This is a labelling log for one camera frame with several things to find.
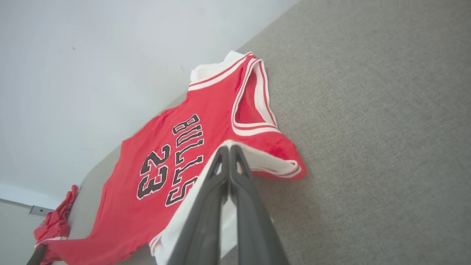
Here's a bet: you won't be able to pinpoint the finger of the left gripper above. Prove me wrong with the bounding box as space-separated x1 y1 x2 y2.
26 245 47 265

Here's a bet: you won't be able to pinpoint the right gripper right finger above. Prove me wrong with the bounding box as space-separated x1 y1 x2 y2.
230 145 290 265

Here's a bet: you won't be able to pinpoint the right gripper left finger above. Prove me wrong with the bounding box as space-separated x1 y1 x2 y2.
167 146 230 265

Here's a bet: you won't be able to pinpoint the red shorts with white stripe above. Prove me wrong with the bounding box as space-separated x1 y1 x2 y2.
34 185 81 264

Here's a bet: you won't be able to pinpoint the red Bulls basketball jersey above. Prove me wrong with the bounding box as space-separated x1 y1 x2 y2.
43 51 307 265

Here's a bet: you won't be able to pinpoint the grey fabric sofa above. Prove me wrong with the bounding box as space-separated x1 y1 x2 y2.
52 0 471 265

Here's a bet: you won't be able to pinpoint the grey metal frame leg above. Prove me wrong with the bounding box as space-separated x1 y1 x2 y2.
29 205 56 217

